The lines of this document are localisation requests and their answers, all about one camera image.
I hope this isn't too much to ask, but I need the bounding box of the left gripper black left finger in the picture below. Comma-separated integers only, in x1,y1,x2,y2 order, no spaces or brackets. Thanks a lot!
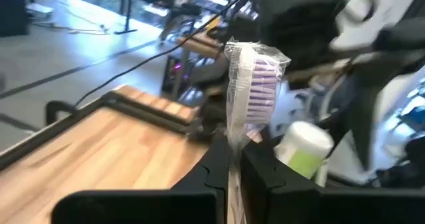
51,136,230,224

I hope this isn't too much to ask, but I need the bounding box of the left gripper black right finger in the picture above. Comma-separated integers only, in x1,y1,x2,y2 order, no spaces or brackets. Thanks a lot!
241,140,425,224

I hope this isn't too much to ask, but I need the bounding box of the green canister white lid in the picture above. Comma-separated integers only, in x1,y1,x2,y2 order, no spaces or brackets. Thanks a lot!
274,120,335,181

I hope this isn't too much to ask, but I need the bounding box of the black computer pink light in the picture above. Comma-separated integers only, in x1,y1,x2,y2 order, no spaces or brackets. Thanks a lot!
161,53,189,95

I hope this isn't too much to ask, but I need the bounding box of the wooden side table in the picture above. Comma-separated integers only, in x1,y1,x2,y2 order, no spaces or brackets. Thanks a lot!
177,31,226,58

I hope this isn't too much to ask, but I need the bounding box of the black stand red top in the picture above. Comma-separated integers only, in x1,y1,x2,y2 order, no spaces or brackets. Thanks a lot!
114,0,140,35

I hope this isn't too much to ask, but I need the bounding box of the white flat box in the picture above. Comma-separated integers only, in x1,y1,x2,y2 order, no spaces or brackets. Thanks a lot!
26,3,56,19

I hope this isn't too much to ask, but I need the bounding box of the black floor box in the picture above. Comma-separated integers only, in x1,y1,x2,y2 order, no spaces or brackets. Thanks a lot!
0,0,31,37

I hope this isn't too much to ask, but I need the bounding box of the black metal table frame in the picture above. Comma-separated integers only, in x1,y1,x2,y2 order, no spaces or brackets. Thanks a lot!
0,90,213,171

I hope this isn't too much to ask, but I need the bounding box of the black frame hook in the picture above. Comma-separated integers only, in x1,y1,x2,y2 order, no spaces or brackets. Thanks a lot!
45,100,79,127

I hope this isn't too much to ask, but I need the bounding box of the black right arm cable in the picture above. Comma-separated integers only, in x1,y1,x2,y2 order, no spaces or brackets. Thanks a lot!
74,0,253,107

